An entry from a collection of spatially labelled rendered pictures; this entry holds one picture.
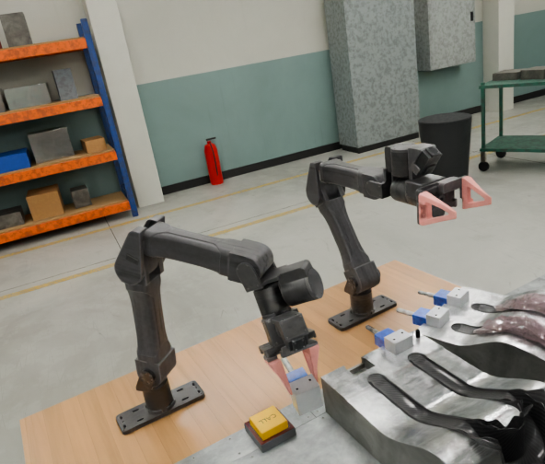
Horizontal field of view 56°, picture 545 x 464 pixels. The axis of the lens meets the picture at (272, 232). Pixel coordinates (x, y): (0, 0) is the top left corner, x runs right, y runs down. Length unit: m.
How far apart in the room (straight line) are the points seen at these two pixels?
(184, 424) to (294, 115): 5.86
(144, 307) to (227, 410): 0.31
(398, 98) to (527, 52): 2.91
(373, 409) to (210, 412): 0.39
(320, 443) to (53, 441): 0.60
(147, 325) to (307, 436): 0.40
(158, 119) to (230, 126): 0.89
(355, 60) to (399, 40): 0.66
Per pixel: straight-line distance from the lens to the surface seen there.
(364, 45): 6.71
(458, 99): 8.39
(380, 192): 1.18
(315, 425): 1.14
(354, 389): 1.08
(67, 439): 1.32
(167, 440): 1.21
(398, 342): 1.15
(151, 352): 1.16
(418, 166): 1.10
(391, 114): 6.98
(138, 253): 1.02
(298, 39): 6.85
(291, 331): 0.88
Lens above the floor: 1.56
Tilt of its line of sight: 20 degrees down
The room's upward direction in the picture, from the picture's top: 10 degrees counter-clockwise
